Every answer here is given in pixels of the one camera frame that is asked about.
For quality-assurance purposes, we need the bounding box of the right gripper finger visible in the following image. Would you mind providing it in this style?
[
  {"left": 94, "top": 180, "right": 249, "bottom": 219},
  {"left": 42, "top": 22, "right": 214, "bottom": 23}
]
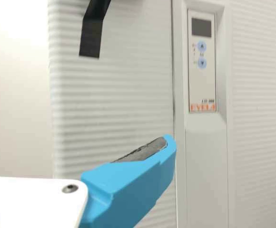
[{"left": 80, "top": 134, "right": 177, "bottom": 228}]

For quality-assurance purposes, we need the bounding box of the incubator door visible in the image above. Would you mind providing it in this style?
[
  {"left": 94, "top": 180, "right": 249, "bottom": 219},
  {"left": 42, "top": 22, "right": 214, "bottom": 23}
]
[{"left": 46, "top": 0, "right": 276, "bottom": 228}]

